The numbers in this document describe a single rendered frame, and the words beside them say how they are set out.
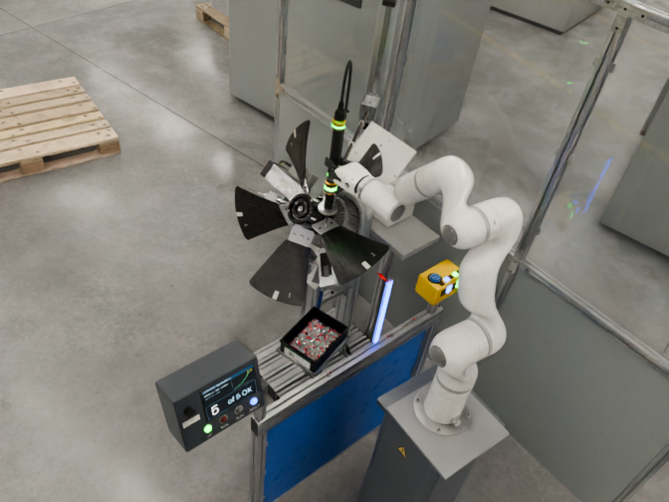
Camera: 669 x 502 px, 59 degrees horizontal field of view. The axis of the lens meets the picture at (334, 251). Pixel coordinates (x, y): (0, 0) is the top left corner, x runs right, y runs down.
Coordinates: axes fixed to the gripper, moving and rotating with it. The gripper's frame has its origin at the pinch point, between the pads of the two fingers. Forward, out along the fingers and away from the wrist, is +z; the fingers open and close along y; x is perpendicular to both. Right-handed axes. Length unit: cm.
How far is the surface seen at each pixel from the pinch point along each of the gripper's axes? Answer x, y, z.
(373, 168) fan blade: -4.5, 14.1, -5.8
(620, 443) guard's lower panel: -92, 70, -117
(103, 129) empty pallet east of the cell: -138, 14, 258
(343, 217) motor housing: -31.1, 11.0, 1.5
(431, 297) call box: -44, 21, -40
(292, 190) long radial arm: -35.9, 7.6, 29.8
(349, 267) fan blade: -29.2, -6.1, -21.6
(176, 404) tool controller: -22, -82, -40
